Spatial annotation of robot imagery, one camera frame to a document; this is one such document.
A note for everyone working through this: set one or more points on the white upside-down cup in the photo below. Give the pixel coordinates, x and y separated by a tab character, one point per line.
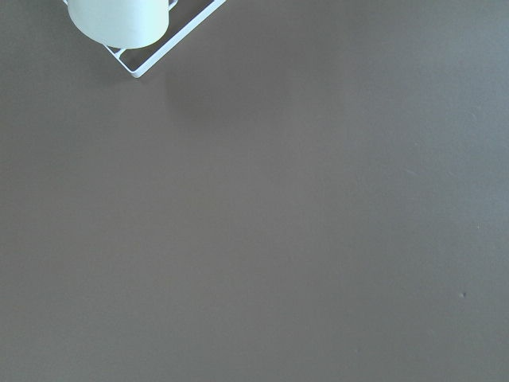
124	24

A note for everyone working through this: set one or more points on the white wire cup rack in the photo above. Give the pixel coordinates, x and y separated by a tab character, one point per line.
184	17

